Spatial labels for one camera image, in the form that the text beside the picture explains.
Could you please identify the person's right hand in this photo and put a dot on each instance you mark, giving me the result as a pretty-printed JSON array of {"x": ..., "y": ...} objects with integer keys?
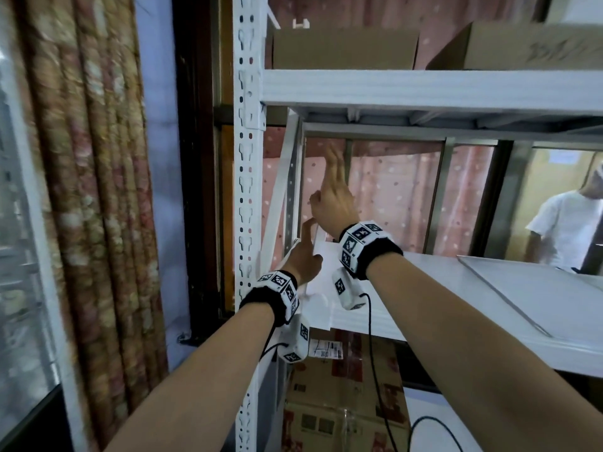
[{"x": 334, "y": 207}]

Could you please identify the person's left hand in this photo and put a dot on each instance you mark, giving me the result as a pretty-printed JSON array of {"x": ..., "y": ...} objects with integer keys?
[{"x": 304, "y": 263}]

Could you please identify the white metal shelving rack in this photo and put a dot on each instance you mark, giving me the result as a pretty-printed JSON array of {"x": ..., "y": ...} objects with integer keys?
[{"x": 424, "y": 89}]

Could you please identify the person's right forearm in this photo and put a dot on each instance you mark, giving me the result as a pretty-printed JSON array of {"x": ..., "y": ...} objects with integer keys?
[{"x": 471, "y": 353}]

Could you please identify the person's left forearm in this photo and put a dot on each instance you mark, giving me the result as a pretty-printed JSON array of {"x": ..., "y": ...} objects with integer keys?
[{"x": 202, "y": 395}]

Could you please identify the black wristband with markers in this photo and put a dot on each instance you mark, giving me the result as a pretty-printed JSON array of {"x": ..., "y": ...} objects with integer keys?
[
  {"x": 268, "y": 296},
  {"x": 372, "y": 254}
]

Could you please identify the pink dotted curtain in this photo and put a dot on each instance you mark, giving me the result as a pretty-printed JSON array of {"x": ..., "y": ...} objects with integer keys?
[{"x": 395, "y": 197}]

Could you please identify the red printed cardboard box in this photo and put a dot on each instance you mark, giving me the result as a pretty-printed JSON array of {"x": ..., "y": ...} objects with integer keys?
[{"x": 348, "y": 386}]

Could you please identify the plain cardboard box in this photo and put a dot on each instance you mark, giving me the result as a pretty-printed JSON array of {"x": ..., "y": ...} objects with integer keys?
[{"x": 344, "y": 49}]

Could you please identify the steel framed glass partition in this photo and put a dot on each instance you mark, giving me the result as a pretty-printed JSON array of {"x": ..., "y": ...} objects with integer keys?
[{"x": 511, "y": 202}]

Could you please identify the wide handwritten cardboard box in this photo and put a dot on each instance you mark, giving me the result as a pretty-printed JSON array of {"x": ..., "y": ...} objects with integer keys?
[{"x": 518, "y": 47}]

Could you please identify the white framed window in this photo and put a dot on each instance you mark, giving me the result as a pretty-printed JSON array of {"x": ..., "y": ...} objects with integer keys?
[{"x": 23, "y": 324}]

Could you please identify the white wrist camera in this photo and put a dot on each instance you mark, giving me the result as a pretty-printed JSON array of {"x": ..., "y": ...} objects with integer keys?
[
  {"x": 294, "y": 341},
  {"x": 346, "y": 289}
]

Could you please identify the dark wooden frame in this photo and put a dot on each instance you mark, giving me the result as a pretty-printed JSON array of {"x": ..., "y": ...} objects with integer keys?
[{"x": 195, "y": 183}]

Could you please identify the small white bracket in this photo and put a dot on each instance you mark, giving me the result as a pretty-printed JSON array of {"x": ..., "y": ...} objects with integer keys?
[{"x": 301, "y": 24}]

